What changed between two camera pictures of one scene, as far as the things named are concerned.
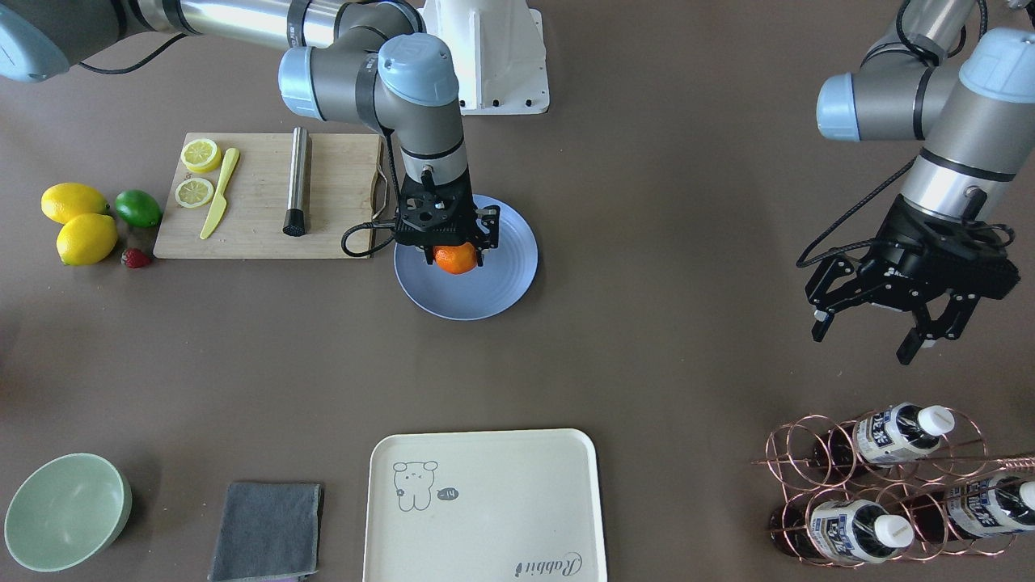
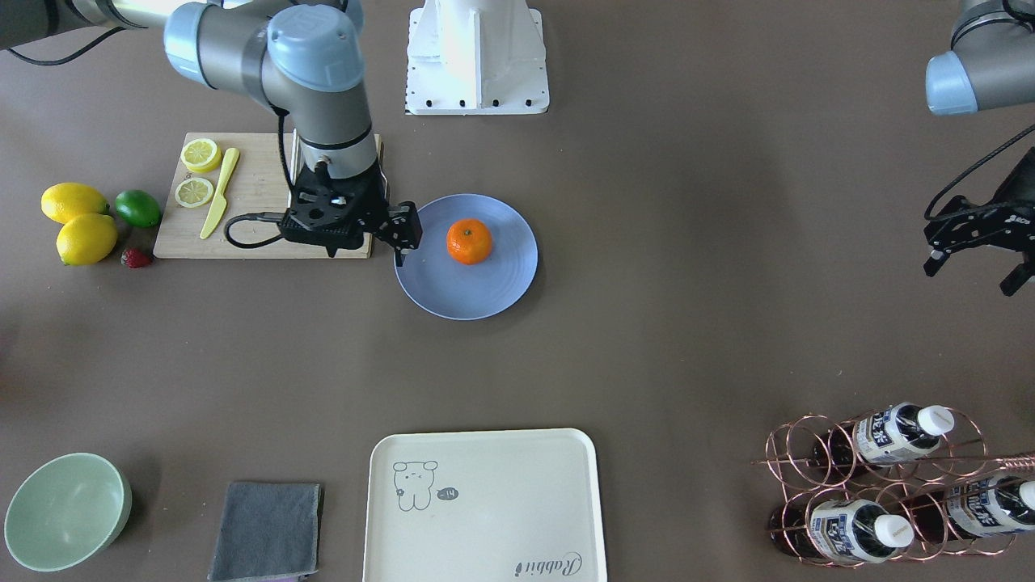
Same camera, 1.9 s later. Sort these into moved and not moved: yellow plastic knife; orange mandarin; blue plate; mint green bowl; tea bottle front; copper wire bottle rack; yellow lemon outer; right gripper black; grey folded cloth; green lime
Moved: right gripper black; orange mandarin
Not moved: yellow plastic knife; mint green bowl; copper wire bottle rack; blue plate; tea bottle front; yellow lemon outer; green lime; grey folded cloth
